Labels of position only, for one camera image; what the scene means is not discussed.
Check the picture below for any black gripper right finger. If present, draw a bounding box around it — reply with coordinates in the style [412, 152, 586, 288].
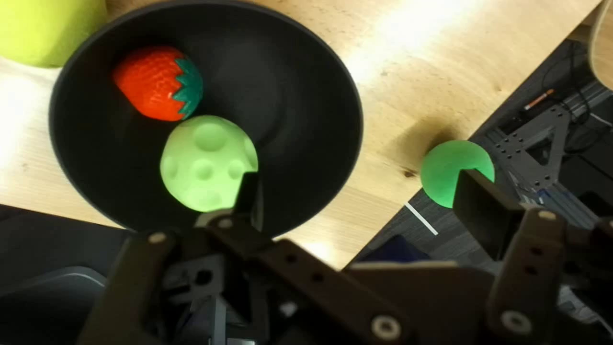
[452, 171, 525, 259]

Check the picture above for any dark green smooth ball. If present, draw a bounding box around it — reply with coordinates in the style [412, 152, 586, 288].
[419, 140, 496, 209]

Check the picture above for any red plastic strawberry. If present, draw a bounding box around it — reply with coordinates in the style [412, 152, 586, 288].
[111, 46, 205, 123]

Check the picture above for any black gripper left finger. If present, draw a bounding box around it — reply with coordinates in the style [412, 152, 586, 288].
[233, 173, 262, 221]

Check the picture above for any round wooden stool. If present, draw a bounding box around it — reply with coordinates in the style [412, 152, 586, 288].
[588, 0, 613, 90]

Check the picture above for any black bowl near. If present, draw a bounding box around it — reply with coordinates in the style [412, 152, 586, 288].
[50, 0, 362, 236]

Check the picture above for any yellow green plastic lemon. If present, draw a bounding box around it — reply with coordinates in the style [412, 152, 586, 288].
[0, 0, 107, 67]

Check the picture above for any light green dimpled ball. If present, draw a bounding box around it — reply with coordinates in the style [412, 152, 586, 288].
[159, 115, 258, 213]

